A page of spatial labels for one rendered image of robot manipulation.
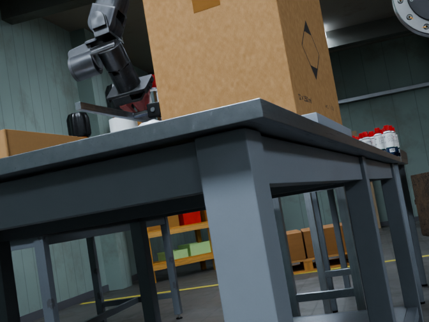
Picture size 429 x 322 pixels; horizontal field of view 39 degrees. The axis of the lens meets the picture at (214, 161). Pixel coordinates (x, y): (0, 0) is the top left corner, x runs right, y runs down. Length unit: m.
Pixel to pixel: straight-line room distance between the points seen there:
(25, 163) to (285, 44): 0.45
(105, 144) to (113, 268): 7.07
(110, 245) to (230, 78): 6.79
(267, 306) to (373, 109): 10.98
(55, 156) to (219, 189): 0.19
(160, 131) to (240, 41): 0.39
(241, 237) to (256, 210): 0.03
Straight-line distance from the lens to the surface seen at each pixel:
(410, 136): 11.55
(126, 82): 1.37
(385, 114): 11.57
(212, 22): 1.02
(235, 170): 0.64
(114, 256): 7.71
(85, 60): 1.37
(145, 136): 0.65
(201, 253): 8.03
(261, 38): 0.98
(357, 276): 2.92
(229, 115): 0.61
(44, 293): 2.98
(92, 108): 1.15
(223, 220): 0.65
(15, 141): 0.80
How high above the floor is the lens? 0.72
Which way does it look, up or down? 5 degrees up
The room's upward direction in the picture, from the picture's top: 10 degrees counter-clockwise
